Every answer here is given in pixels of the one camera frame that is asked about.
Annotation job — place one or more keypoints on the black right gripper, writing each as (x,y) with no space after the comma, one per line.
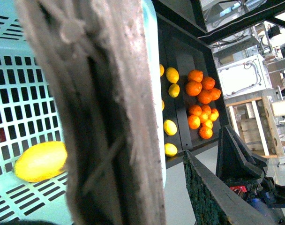
(235,161)

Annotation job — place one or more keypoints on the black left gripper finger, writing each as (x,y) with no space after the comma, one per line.
(213,202)

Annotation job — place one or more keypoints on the yellow lemon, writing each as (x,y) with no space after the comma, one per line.
(170,127)
(170,150)
(174,90)
(172,75)
(41,162)

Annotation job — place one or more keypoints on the light teal plastic basket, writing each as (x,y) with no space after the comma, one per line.
(86,73)

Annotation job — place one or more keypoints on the yellow lemon bottom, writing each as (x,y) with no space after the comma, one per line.
(170,150)

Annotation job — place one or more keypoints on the small orange bottom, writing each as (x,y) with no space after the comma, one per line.
(205,132)

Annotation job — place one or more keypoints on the small orange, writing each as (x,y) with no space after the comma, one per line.
(214,115)
(195,110)
(193,122)
(205,132)

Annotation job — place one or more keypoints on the small orange right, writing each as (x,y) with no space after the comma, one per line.
(214,115)

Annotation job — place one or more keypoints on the small orange lower left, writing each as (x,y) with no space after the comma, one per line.
(193,122)

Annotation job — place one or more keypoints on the dark wooden display shelf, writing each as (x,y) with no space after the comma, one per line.
(184,47)

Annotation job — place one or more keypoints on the small orange upper left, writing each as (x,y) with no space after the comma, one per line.
(195,110)

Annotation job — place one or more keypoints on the large orange far right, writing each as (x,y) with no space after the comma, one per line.
(215,94)

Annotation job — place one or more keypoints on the large orange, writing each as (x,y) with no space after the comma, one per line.
(193,88)
(204,97)
(195,75)
(215,94)
(208,83)

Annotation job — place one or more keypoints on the large orange lower middle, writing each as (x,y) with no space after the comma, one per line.
(204,97)

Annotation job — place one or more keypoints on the large orange left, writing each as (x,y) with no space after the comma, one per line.
(193,88)

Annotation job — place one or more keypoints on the white appliance back panel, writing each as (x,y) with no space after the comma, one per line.
(244,76)

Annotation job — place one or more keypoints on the large orange top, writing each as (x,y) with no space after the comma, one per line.
(195,75)

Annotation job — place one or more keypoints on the wooden crate frame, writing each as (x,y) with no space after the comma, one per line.
(255,124)

